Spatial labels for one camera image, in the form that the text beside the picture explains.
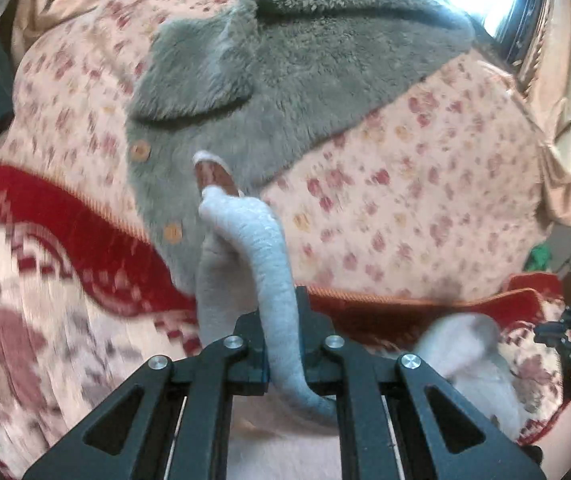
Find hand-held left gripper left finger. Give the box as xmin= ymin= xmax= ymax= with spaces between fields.
xmin=22 ymin=310 xmax=271 ymax=480

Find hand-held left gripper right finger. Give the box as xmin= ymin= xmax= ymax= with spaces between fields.
xmin=295 ymin=286 xmax=547 ymax=480

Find light grey pants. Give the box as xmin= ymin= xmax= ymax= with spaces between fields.
xmin=198 ymin=186 xmax=522 ymax=443

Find green object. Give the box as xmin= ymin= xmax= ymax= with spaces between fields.
xmin=525 ymin=245 xmax=554 ymax=274

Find pink floral quilt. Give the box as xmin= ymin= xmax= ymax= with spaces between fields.
xmin=0 ymin=0 xmax=552 ymax=307

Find red patterned blanket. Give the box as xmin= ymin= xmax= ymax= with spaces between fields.
xmin=0 ymin=162 xmax=571 ymax=480

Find grey fleece jacket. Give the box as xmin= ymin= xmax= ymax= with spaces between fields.
xmin=126 ymin=0 xmax=476 ymax=297

